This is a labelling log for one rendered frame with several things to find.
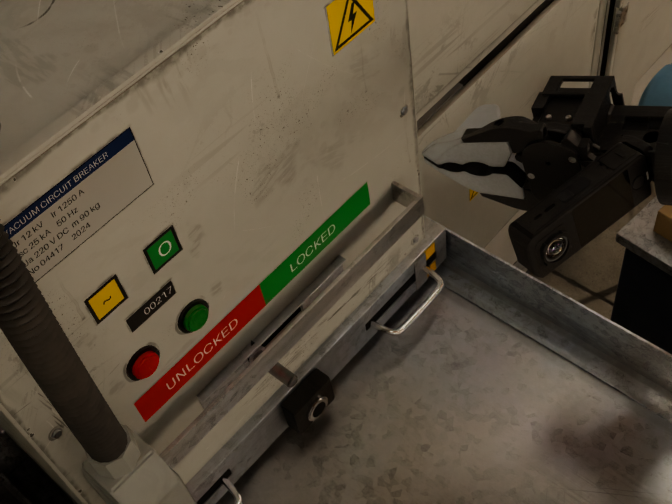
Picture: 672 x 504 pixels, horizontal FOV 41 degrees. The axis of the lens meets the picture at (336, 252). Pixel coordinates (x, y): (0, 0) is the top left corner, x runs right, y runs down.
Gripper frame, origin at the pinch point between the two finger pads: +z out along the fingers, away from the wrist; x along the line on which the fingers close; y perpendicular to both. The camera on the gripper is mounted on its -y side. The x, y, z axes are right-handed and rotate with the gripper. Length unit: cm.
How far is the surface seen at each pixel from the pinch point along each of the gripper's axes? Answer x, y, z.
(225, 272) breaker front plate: -2.7, -13.0, 16.2
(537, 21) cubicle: -37, 72, 24
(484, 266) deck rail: -32.0, 14.9, 9.9
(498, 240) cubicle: -84, 64, 40
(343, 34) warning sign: 9.6, 5.0, 7.9
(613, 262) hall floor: -118, 90, 29
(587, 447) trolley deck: -40.8, -1.3, -6.6
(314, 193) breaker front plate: -3.8, -1.4, 13.4
